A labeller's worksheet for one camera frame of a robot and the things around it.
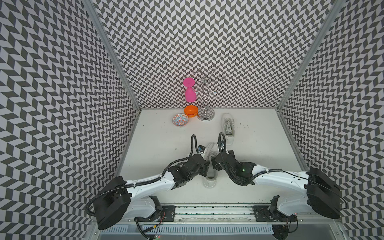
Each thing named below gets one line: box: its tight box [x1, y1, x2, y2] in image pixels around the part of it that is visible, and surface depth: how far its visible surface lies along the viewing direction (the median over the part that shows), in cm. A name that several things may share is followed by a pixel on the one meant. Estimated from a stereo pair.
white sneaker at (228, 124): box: [221, 113, 235, 146], surface depth 98 cm
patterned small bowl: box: [172, 113, 190, 128], surface depth 111 cm
